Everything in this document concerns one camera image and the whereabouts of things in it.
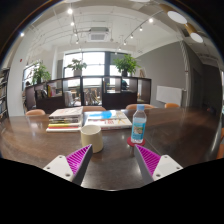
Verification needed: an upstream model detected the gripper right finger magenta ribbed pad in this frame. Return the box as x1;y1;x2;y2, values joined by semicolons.
134;145;182;185

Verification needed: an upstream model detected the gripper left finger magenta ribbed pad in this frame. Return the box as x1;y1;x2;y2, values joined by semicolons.
44;144;93;185

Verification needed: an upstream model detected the clear plastic water bottle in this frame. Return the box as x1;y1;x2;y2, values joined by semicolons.
131;109;147;143

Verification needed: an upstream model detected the red round coaster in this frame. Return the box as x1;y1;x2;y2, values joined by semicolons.
127;137;145;147

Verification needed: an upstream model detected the cream ceramic cup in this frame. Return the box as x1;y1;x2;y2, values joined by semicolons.
80;125;103;153

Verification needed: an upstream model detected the stack of books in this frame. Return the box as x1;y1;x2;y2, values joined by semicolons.
46;106;83;132

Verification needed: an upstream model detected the large white open book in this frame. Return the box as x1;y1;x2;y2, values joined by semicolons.
85;110;132;130

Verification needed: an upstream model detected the orange chair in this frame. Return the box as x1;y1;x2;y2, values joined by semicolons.
126;104;155;110
83;106;106;112
26;109;45;116
164;103;180;108

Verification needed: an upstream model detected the orange chair centre right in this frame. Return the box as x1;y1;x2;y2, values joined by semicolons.
126;104;155;110

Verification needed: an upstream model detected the orange chair far right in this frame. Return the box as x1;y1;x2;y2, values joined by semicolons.
164;103;180;108

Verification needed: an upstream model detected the orange chair far left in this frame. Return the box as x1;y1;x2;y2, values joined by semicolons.
26;109;45;116

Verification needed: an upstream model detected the orange chair right edge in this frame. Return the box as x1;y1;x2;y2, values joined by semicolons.
216;128;224;159

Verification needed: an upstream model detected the dark wooden shelf divider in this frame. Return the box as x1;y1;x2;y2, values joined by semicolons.
26;76;152;114

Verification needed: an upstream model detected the left potted green plant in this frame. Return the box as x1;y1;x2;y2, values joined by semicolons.
32;62;51;84

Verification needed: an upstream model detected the potted green plant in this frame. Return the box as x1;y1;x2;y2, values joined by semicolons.
67;59;87;77
114;54;139;77
32;62;51;84

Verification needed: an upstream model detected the middle potted green plant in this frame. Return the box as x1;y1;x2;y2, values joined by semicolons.
67;59;87;77

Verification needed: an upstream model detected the right potted green plant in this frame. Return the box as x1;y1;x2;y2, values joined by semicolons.
114;54;139;77

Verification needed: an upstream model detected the ceiling air conditioner unit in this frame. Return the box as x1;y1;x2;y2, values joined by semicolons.
88;27;109;42

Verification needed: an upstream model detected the white board against wall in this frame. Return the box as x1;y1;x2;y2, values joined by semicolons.
156;86;183;105

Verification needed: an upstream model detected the bookshelf at left wall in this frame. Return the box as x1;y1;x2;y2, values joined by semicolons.
0;68;10;123

